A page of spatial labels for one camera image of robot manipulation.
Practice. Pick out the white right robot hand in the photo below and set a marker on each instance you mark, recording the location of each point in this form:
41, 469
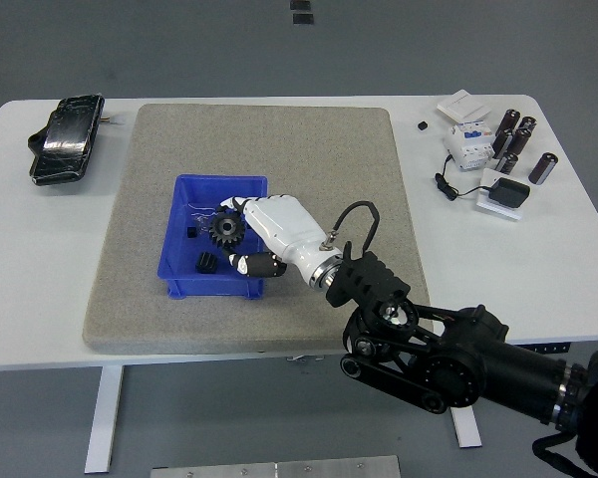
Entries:
284, 229

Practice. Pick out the large black gear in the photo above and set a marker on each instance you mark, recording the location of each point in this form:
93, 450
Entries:
226, 229

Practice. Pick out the small black gear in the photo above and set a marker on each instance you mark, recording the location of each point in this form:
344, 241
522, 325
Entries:
206, 263

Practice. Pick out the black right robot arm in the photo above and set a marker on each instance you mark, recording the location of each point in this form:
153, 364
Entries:
374, 281

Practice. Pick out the blue plastic box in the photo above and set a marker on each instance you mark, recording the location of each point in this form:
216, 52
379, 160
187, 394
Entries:
179, 259

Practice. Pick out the grey-brown mat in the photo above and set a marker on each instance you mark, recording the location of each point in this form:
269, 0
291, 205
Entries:
279, 149

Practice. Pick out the clear plastic piece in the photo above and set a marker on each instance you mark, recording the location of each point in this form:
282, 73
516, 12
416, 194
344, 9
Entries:
201, 217

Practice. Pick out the small black cube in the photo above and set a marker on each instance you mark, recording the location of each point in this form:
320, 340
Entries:
421, 125
191, 232

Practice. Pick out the white circuit breaker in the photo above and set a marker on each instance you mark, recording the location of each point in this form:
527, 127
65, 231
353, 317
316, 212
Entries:
468, 147

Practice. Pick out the white flat plate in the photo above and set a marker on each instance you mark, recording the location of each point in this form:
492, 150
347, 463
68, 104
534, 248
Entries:
488, 178

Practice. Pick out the black power adapter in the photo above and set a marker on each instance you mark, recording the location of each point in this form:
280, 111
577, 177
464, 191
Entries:
510, 193

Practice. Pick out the dark cylindrical capacitor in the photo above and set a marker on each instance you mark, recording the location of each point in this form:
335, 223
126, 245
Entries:
502, 143
527, 124
519, 142
543, 167
507, 163
509, 122

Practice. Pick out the black wrapped device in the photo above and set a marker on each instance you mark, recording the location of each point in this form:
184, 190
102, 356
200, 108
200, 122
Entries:
67, 139

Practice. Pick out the silver metal plate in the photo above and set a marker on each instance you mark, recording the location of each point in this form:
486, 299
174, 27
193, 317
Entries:
279, 468

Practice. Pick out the white table leg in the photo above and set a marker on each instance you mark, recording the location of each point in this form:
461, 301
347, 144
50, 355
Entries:
103, 418
467, 430

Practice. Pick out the white switch panel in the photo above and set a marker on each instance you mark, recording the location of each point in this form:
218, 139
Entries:
462, 104

